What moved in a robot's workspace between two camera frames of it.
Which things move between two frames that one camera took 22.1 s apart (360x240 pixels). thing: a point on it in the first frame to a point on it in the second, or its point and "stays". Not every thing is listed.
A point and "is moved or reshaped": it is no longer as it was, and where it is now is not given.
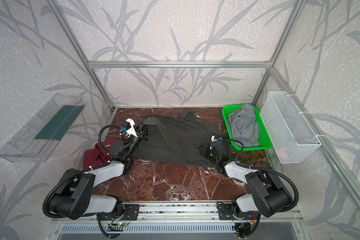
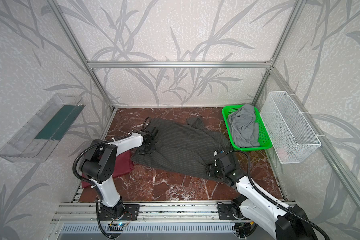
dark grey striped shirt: [178, 138] is moved or reshaped
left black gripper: [141, 130] to [150, 141]
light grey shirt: [244, 127] stays
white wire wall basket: [292, 140] stays
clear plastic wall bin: [37, 140] stays
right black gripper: [207, 150] to [213, 168]
